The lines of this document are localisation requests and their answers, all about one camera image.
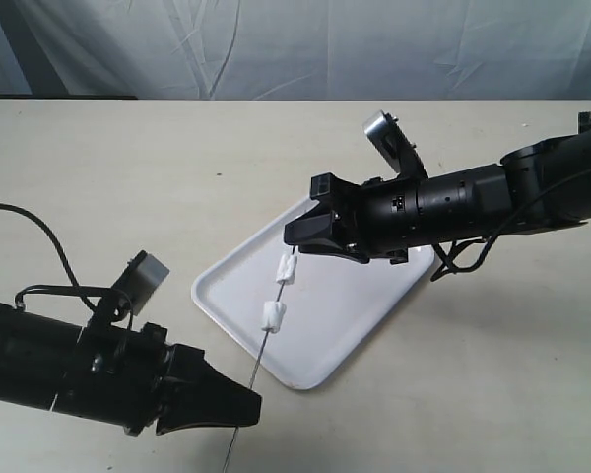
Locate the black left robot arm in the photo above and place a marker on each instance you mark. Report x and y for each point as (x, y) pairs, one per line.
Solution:
(34, 354)

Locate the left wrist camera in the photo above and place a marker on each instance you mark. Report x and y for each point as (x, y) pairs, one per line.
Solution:
(142, 276)

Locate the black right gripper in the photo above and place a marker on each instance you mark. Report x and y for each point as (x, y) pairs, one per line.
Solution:
(378, 219)

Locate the thin metal skewer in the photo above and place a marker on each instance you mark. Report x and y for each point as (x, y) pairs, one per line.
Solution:
(265, 338)

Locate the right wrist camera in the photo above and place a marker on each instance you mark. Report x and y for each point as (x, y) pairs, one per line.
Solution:
(390, 142)

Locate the white marshmallow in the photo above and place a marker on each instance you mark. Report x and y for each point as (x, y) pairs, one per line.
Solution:
(272, 316)
(286, 271)

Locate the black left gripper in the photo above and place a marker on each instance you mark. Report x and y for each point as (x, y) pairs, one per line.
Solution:
(135, 379)

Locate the white plastic tray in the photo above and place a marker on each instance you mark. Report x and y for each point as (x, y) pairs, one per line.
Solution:
(332, 305)

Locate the white backdrop cloth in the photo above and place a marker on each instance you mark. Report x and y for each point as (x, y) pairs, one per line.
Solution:
(297, 50)

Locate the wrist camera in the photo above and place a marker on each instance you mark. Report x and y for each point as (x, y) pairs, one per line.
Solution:
(142, 276)
(390, 142)

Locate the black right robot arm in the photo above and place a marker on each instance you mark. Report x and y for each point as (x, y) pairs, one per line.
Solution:
(540, 188)

